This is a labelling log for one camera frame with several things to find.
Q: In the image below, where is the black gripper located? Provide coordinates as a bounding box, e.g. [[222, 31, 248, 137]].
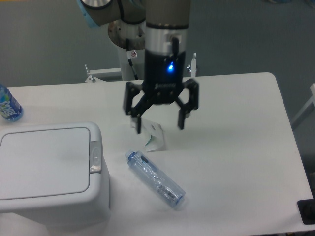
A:
[[123, 48, 200, 134]]

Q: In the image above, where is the white plastic trash can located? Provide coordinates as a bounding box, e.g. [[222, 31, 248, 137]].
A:
[[0, 122, 111, 236]]

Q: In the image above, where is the white trash can lid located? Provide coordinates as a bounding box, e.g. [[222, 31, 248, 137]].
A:
[[0, 128, 90, 200]]

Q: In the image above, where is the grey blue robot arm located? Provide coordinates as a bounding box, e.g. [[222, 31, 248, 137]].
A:
[[77, 0, 199, 133]]

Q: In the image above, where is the crumpled white paper wrapper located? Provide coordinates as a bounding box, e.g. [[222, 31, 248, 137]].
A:
[[140, 118, 165, 152]]

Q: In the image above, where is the clear empty plastic bottle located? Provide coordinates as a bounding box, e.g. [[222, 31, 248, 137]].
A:
[[125, 150, 186, 207]]

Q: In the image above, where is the blue labelled water bottle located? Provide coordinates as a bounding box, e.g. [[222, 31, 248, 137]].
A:
[[0, 84, 24, 122]]

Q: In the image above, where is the black clamp at table edge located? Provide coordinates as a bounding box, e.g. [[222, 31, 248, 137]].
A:
[[297, 199, 315, 225]]

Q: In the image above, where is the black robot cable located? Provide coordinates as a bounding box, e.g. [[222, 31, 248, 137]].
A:
[[125, 38, 139, 81]]

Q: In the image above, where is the white frame at right edge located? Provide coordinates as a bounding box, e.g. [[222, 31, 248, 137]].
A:
[[291, 84, 315, 130]]

